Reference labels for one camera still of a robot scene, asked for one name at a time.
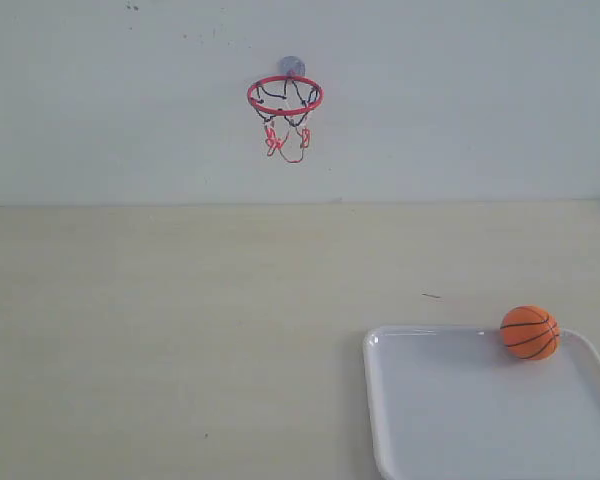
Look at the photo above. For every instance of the white rectangular plastic tray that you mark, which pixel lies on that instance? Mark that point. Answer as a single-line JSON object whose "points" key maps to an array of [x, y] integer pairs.
{"points": [[450, 402]]}

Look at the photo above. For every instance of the red mini basketball hoop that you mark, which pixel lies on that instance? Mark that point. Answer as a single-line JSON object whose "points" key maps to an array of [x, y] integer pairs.
{"points": [[284, 105]]}

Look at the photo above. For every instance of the clear suction cup mount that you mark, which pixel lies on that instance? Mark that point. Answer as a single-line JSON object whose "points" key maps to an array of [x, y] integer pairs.
{"points": [[291, 66]]}

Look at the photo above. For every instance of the small orange toy basketball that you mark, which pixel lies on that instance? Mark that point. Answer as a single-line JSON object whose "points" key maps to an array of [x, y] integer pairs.
{"points": [[530, 333]]}

